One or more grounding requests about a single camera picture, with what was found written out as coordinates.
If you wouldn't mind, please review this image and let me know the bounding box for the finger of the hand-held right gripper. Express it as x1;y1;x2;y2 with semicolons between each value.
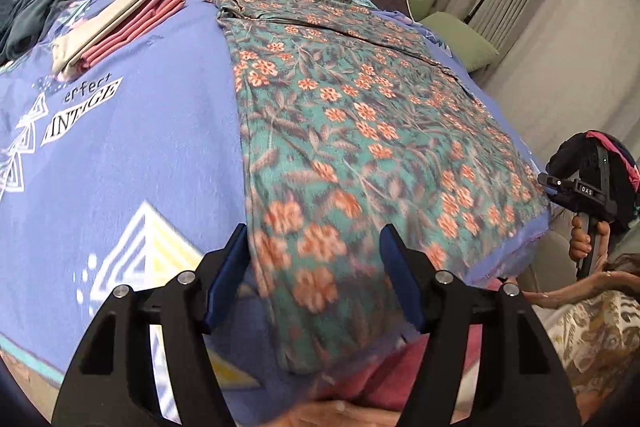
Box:
537;173;568;204

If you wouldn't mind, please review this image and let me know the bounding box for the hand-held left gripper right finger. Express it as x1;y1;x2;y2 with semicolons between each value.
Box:
379;223;583;427

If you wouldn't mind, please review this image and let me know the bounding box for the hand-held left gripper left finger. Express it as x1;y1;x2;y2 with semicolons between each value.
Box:
50;222;251;427

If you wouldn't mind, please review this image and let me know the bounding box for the teal floral garment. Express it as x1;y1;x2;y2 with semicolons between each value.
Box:
200;0;551;375

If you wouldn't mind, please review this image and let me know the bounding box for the person's right hand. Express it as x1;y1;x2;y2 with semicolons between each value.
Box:
569;213;612;262

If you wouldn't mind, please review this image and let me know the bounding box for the pink fleece cloth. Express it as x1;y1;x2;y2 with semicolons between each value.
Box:
310;322;486;413

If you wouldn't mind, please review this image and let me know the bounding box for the leaf print cloth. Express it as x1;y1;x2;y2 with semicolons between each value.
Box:
547;289;640;400

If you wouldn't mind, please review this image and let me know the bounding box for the blue printed blanket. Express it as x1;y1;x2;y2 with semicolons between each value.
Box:
0;0;551;413

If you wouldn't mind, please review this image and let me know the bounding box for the large green pillow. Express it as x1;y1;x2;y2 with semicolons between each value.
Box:
420;12;501;72

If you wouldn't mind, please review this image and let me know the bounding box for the folded pink cloth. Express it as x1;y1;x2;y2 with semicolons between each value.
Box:
80;0;187;70

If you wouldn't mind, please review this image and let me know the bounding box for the folded beige cloth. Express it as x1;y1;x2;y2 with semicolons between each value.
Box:
50;0;166;75

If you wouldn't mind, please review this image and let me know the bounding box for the grey-blue garment pile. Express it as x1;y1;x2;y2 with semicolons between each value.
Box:
0;0;93;65

